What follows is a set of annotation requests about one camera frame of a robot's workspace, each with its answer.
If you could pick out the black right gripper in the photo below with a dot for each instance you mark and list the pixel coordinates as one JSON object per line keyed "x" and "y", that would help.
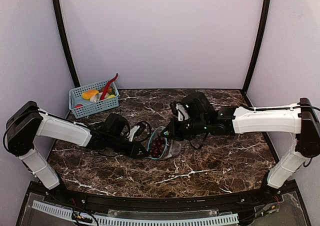
{"x": 175, "y": 129}

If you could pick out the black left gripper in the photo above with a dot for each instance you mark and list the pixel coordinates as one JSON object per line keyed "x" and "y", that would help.
{"x": 135, "y": 149}

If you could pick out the clear zip top bag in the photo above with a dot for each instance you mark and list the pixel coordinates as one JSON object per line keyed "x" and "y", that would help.
{"x": 172, "y": 148}

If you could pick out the purple toy grapes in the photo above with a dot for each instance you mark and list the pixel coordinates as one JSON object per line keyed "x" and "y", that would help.
{"x": 157, "y": 147}

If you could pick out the yellow toy corn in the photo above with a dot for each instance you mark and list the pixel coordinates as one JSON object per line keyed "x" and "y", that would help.
{"x": 88, "y": 94}

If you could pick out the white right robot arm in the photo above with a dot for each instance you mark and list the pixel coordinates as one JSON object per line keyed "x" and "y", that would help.
{"x": 299, "y": 119}

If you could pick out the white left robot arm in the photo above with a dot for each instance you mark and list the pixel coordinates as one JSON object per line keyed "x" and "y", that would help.
{"x": 31, "y": 125}

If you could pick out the red toy chili pepper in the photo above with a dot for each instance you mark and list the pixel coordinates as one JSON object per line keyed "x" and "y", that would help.
{"x": 105, "y": 91}

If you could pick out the white toy garlic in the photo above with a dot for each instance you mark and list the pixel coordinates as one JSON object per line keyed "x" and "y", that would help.
{"x": 95, "y": 98}

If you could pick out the light blue plastic basket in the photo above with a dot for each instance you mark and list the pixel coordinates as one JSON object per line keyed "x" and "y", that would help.
{"x": 89, "y": 108}

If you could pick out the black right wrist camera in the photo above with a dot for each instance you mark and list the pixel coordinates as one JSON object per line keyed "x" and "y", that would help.
{"x": 193, "y": 106}

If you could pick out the black front table rail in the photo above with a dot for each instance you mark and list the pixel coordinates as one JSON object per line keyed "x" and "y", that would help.
{"x": 235, "y": 202}

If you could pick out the white slotted cable duct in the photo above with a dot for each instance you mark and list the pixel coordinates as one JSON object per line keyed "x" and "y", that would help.
{"x": 138, "y": 218}

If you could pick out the black left frame post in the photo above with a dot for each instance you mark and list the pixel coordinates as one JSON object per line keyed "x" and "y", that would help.
{"x": 64, "y": 42}

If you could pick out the black frame post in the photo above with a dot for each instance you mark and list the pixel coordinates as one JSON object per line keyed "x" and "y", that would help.
{"x": 64, "y": 42}
{"x": 257, "y": 45}

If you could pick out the black right frame post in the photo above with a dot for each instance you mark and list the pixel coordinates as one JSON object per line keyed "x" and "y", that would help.
{"x": 257, "y": 45}

